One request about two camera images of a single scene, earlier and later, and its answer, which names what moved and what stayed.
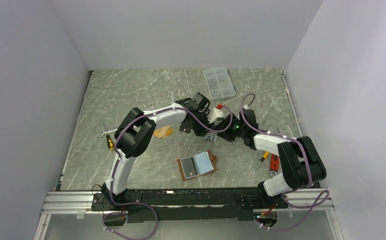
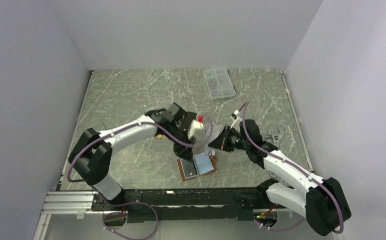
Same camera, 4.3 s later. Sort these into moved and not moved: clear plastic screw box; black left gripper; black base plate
Moved: black left gripper
Not moved: clear plastic screw box; black base plate
